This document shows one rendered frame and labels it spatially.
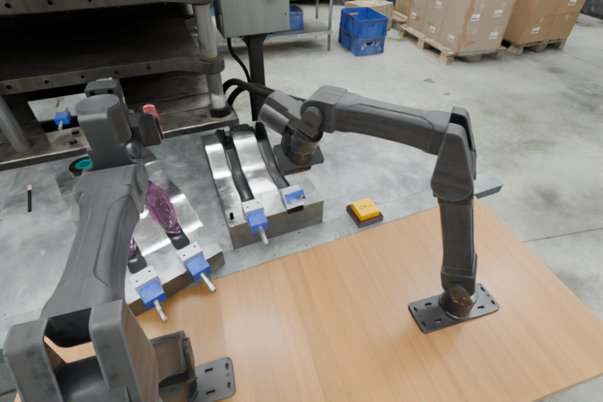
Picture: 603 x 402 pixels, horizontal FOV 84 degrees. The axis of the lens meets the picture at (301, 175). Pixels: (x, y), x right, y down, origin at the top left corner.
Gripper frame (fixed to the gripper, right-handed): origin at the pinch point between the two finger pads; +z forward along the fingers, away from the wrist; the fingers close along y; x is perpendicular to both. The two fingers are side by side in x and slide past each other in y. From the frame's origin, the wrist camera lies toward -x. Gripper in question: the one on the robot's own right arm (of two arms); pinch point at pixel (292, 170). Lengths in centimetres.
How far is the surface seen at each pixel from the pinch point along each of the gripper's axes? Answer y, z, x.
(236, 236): 16.3, 13.2, 9.3
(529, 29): -395, 173, -166
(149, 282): 37.2, 7.1, 14.9
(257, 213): 10.1, 8.7, 6.0
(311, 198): -5.6, 10.4, 5.8
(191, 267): 28.2, 8.0, 14.5
